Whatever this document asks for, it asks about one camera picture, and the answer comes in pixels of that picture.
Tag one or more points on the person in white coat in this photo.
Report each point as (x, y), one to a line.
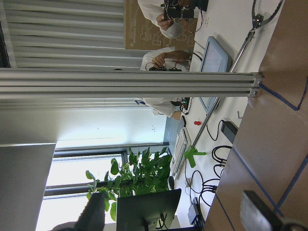
(166, 105)

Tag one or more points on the green plastic clamp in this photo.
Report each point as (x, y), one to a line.
(189, 155)

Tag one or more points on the black computer monitor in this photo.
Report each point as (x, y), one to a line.
(147, 212)

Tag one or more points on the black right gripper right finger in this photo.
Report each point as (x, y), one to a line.
(256, 215)

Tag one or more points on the black power adapter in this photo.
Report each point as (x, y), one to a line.
(229, 130)

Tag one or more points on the silver metal pole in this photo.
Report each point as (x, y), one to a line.
(231, 84)

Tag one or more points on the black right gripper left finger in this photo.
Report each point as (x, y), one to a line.
(92, 218)

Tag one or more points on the white keyboard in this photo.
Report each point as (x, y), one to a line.
(183, 143)

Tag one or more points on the green potted plant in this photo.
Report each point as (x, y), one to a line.
(145, 172)

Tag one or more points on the tablet screen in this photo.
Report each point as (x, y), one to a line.
(215, 58)

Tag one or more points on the aluminium extrusion post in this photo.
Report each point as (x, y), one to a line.
(36, 83)

